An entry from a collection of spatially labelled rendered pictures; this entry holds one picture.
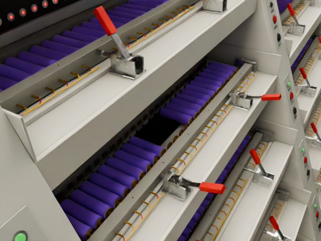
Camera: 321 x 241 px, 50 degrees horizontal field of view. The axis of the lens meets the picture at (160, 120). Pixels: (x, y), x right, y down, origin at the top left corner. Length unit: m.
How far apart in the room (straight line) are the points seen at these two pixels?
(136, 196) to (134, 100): 0.14
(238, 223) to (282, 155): 0.24
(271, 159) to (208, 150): 0.31
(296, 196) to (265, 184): 0.25
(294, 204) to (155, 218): 0.61
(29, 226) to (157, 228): 0.21
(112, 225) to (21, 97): 0.20
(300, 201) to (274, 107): 0.30
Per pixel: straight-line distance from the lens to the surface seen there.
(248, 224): 0.74
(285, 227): 0.99
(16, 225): 0.33
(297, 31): 1.08
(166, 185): 0.52
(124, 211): 0.48
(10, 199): 0.32
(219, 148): 0.61
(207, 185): 0.49
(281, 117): 0.90
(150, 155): 0.56
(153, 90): 0.46
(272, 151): 0.90
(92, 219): 0.48
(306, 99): 1.13
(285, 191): 1.03
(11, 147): 0.32
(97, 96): 0.40
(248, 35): 0.83
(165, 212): 0.50
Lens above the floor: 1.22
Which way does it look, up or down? 23 degrees down
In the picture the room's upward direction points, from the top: 22 degrees counter-clockwise
